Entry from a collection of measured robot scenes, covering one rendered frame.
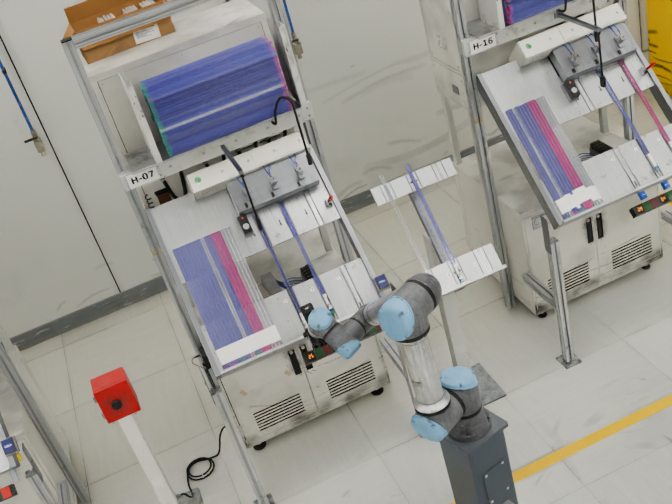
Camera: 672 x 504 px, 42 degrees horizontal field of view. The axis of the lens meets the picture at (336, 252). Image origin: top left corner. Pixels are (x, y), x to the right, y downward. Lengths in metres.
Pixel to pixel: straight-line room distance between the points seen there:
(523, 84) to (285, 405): 1.68
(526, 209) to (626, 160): 0.46
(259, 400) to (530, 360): 1.22
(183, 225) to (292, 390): 0.88
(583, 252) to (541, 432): 0.90
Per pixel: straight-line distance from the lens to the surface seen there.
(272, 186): 3.41
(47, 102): 4.80
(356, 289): 3.36
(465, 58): 3.71
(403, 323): 2.51
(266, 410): 3.84
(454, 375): 2.87
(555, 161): 3.68
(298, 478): 3.81
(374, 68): 5.18
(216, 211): 3.46
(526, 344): 4.14
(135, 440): 3.55
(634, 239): 4.32
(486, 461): 3.04
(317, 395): 3.88
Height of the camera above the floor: 2.67
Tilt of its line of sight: 32 degrees down
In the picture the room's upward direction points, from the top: 17 degrees counter-clockwise
